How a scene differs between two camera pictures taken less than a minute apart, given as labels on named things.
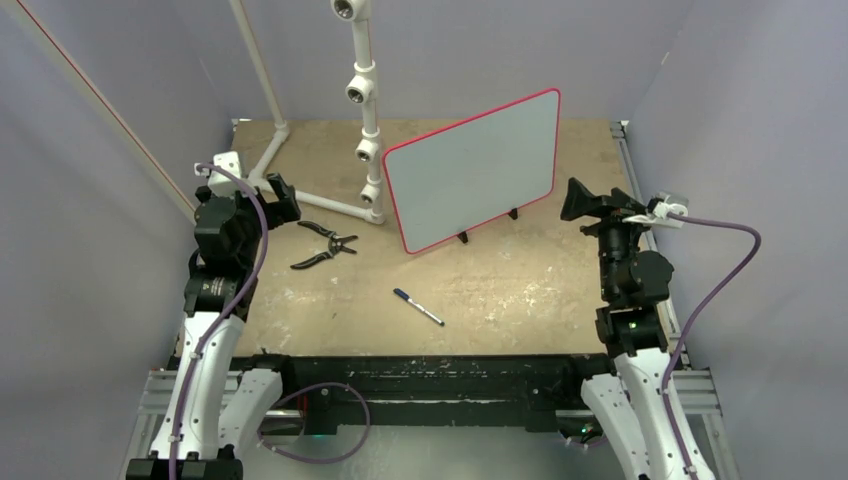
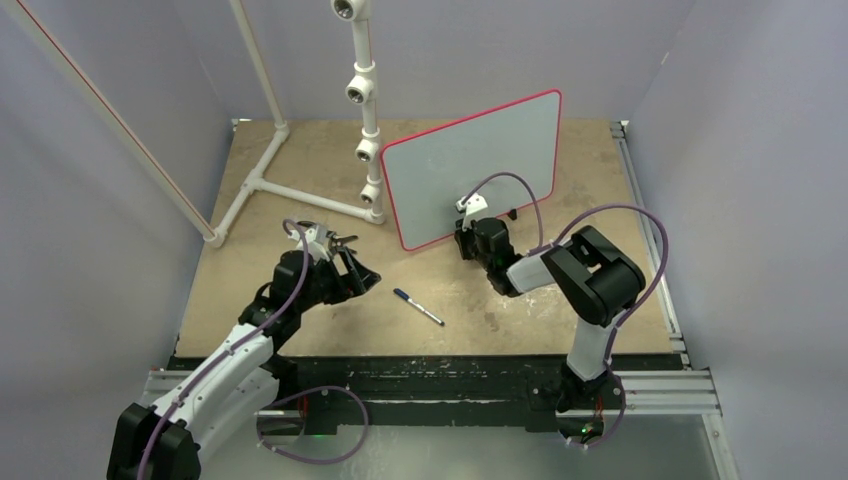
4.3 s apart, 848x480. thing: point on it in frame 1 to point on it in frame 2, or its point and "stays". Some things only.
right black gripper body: x=610 y=228 to x=468 y=247
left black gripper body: x=251 y=220 to x=326 y=286
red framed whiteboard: x=458 y=177 stays
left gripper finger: x=283 y=212 to x=361 y=278
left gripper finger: x=285 y=193 to x=338 y=242
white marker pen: x=406 y=296 stays
